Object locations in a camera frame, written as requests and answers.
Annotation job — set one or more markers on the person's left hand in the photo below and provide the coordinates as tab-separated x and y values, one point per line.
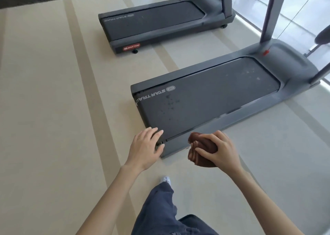
144	149

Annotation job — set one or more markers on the person's dark blue trousers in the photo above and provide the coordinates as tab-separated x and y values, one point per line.
159	209

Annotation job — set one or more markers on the person's white shoe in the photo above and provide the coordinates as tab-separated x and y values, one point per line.
166	180

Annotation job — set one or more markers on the stained grey treadmill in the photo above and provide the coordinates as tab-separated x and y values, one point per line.
206	95

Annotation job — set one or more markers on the person's right hand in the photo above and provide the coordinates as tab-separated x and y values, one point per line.
227	155

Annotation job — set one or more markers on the grey treadmill with red label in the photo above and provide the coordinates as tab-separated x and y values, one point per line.
154	21

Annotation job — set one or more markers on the person's left forearm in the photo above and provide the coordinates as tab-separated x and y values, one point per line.
108	204

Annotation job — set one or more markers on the person's right forearm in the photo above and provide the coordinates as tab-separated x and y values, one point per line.
265	204

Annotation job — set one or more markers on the brown cleaning cloth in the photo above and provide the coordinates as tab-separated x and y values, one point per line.
197	139

